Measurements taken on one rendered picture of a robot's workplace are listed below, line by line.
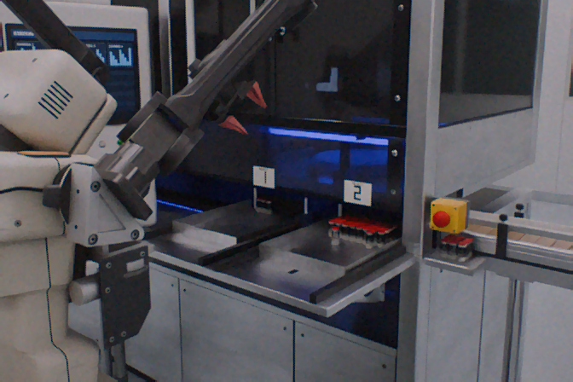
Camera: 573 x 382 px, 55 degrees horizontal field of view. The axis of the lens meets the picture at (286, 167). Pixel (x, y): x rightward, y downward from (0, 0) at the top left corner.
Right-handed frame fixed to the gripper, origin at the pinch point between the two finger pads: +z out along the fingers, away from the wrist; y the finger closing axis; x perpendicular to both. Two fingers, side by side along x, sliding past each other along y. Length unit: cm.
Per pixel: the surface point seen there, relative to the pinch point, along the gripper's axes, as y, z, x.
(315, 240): 15.6, 34.4, 2.3
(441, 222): 3, 41, 36
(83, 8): -9, -51, -44
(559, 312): -65, 231, -54
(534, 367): -17, 188, -29
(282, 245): 23.0, 26.0, 2.7
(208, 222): 23.4, 16.7, -28.6
